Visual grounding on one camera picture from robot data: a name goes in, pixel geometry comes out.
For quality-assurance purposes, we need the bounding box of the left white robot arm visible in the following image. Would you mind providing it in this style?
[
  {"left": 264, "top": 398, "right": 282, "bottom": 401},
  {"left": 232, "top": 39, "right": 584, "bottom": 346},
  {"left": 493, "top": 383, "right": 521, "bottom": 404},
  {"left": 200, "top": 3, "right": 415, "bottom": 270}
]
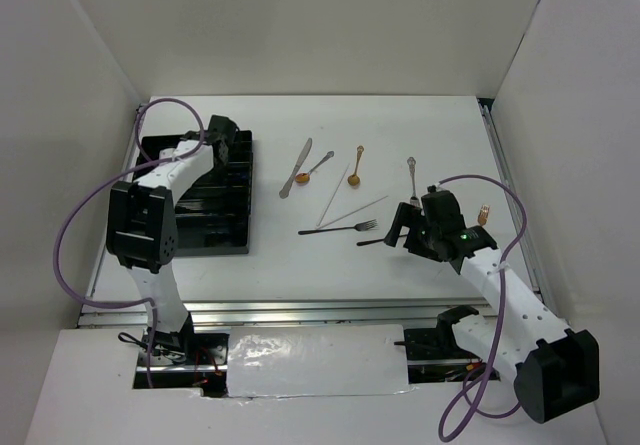
[{"left": 106, "top": 115, "right": 239, "bottom": 364}]

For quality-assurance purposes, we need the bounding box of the copper fork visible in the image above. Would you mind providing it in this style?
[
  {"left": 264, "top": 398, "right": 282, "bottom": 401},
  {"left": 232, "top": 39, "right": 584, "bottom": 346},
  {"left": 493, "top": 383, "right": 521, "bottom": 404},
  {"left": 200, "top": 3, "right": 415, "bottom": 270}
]
[{"left": 477, "top": 204, "right": 490, "bottom": 226}]

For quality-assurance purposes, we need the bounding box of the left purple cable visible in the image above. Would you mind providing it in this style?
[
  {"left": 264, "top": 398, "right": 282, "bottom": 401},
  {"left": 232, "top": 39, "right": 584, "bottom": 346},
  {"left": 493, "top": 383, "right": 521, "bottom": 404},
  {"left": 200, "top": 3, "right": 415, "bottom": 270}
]
[{"left": 52, "top": 97, "right": 207, "bottom": 361}]

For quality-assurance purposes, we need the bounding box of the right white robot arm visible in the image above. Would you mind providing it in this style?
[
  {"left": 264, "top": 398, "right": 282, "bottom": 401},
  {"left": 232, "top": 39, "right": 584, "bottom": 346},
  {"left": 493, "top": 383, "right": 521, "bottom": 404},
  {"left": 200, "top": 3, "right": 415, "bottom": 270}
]
[{"left": 384, "top": 187, "right": 600, "bottom": 423}]

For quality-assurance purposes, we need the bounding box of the silver table knife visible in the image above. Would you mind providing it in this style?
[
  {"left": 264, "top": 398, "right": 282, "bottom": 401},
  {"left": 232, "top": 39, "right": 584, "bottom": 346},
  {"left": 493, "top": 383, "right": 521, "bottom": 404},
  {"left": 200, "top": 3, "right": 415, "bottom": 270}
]
[{"left": 279, "top": 138, "right": 313, "bottom": 199}]

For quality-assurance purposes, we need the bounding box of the black spoon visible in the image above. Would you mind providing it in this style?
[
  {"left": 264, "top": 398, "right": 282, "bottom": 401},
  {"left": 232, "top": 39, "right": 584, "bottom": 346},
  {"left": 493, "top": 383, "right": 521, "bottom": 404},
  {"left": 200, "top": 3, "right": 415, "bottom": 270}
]
[{"left": 356, "top": 238, "right": 385, "bottom": 247}]

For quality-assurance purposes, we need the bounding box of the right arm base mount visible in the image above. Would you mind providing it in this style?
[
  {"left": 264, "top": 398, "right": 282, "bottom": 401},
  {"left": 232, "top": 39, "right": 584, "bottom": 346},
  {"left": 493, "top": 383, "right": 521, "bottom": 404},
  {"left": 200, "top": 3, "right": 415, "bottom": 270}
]
[{"left": 394, "top": 306, "right": 484, "bottom": 384}]

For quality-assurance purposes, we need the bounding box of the purple cable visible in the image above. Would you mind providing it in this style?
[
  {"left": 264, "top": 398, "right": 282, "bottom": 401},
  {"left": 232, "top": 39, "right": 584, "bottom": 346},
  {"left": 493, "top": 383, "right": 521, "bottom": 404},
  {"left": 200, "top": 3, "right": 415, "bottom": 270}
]
[
  {"left": 52, "top": 97, "right": 207, "bottom": 361},
  {"left": 438, "top": 173, "right": 529, "bottom": 441}
]

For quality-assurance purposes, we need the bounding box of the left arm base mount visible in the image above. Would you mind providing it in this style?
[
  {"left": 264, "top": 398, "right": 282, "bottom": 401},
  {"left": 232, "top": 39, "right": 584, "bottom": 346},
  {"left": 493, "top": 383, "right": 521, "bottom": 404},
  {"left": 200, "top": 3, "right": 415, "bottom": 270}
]
[{"left": 117, "top": 332, "right": 229, "bottom": 398}]

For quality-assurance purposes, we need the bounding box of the gold spoon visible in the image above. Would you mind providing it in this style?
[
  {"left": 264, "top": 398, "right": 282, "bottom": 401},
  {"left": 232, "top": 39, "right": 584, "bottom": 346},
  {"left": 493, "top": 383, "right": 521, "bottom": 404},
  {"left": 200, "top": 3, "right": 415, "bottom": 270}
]
[{"left": 347, "top": 145, "right": 364, "bottom": 188}]

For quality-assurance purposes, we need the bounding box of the silver ornate fork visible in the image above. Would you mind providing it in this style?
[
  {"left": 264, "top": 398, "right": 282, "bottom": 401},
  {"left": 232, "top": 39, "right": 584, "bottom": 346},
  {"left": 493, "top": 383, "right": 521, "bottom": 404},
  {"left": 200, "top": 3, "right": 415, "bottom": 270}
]
[{"left": 407, "top": 157, "right": 421, "bottom": 208}]

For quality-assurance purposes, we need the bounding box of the aluminium table frame rail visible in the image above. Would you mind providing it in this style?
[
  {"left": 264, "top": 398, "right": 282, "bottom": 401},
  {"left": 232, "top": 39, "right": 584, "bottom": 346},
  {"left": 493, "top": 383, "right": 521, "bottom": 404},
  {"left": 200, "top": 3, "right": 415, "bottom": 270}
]
[{"left": 77, "top": 95, "right": 559, "bottom": 329}]

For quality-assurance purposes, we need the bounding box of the black cutlery tray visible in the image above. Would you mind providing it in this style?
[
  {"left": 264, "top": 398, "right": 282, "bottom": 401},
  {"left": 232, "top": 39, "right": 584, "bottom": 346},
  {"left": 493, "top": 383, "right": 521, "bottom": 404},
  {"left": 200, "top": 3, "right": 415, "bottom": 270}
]
[{"left": 117, "top": 130, "right": 254, "bottom": 260}]

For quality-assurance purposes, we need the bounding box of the silver handled orange spoon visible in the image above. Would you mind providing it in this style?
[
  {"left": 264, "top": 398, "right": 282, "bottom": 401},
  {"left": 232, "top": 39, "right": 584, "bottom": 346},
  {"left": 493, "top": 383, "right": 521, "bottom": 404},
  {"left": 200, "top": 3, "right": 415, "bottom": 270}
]
[{"left": 294, "top": 151, "right": 335, "bottom": 185}]

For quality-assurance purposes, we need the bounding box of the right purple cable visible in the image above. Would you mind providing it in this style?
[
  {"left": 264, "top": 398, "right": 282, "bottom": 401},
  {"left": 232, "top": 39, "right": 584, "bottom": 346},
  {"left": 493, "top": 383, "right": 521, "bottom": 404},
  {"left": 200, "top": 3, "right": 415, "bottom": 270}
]
[{"left": 438, "top": 173, "right": 529, "bottom": 441}]

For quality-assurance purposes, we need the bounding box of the black fork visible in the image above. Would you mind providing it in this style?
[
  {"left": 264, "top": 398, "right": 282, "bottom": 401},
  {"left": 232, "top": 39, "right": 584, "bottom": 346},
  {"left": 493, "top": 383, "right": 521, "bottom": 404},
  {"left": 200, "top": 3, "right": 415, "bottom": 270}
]
[{"left": 297, "top": 219, "right": 378, "bottom": 236}]

